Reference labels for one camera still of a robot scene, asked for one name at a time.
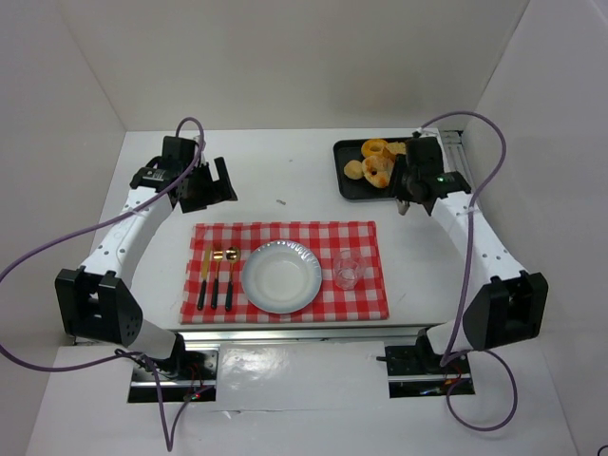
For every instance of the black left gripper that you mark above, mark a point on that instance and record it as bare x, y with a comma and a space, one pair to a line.
209, 188

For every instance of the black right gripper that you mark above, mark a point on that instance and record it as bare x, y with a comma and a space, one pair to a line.
407, 188

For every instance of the metal tongs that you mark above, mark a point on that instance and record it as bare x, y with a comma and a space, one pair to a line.
403, 206

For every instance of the toasted bread slice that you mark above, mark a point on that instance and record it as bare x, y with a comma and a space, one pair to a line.
392, 150

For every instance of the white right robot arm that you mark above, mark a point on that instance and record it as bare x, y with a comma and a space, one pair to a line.
500, 303

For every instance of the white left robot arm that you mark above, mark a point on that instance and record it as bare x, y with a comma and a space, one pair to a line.
94, 299

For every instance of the glazed donut bread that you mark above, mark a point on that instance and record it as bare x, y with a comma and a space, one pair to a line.
377, 171

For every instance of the small round bun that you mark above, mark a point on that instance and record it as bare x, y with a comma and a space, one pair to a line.
353, 170

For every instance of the black rectangular tray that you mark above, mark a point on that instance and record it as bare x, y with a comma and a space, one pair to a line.
347, 150

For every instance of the white round plate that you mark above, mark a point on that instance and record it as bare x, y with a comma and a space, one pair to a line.
281, 277

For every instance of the clear drinking glass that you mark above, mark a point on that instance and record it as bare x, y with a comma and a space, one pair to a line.
349, 267

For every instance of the red white checkered cloth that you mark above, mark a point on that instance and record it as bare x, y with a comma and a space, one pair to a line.
367, 301

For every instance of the aluminium rail frame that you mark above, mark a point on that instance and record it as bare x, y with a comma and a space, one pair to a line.
452, 141

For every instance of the ring shaped bread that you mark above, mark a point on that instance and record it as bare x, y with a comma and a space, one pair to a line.
373, 147

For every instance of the gold fork dark handle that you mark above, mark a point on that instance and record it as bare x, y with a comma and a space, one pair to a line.
218, 256

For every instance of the gold spoon dark handle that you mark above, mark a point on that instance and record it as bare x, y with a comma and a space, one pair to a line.
233, 256

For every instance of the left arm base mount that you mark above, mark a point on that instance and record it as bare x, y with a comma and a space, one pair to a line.
195, 378

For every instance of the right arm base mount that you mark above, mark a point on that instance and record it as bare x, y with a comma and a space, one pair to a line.
414, 373

